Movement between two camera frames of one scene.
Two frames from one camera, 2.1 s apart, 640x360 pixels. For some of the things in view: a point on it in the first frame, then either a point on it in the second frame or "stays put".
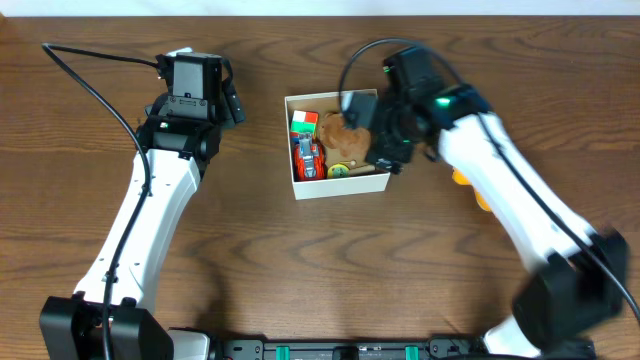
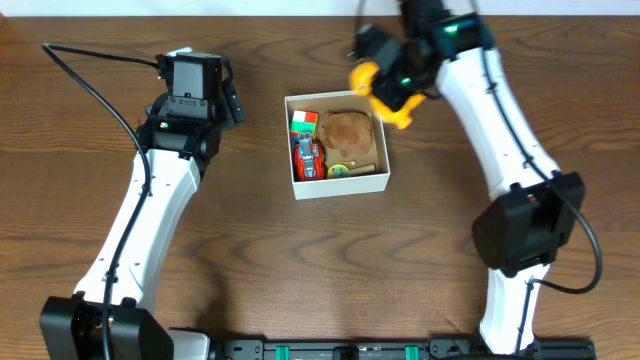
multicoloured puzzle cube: x=303 y=122 stays put
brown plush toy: x=351 y=142 stays put
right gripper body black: x=405 y=143 -> x=404 y=82
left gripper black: x=233 y=103 stays put
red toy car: x=308 y=160 stays put
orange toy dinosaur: x=461 y=178 -> x=362 y=77
